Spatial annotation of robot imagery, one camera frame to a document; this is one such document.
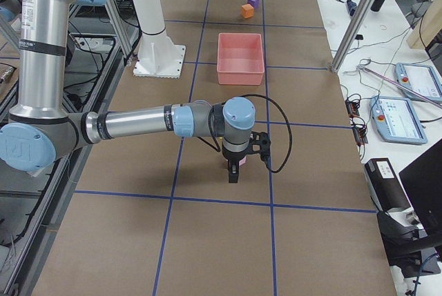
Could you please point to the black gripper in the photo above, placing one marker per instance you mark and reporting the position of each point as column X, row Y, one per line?
column 232, row 155

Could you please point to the pink foam block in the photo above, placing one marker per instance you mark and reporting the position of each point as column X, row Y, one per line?
column 242, row 161

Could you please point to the orange foam block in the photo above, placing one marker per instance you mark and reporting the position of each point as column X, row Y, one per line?
column 247, row 11

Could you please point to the purple foam block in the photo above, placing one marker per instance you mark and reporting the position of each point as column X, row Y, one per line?
column 254, row 3

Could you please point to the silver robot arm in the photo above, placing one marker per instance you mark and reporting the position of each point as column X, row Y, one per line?
column 39, row 131

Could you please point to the pink plastic bin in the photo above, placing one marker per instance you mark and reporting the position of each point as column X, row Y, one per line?
column 240, row 59

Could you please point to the black box with label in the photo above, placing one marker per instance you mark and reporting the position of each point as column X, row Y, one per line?
column 384, row 186

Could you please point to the pink grabber stick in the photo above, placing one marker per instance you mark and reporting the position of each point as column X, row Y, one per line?
column 409, row 93

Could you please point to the near teach pendant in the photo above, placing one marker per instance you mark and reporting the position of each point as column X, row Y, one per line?
column 396, row 120

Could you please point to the teach pendant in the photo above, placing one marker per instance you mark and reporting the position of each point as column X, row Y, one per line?
column 419, row 78
column 396, row 120

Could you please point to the black monitor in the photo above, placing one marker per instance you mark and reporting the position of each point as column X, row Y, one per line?
column 421, row 180

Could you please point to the far teach pendant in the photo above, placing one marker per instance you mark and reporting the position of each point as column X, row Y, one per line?
column 419, row 78

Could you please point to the white pedestal column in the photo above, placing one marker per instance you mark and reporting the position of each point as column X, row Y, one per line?
column 157, row 55

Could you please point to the aluminium frame post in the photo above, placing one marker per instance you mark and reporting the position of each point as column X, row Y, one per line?
column 350, row 34

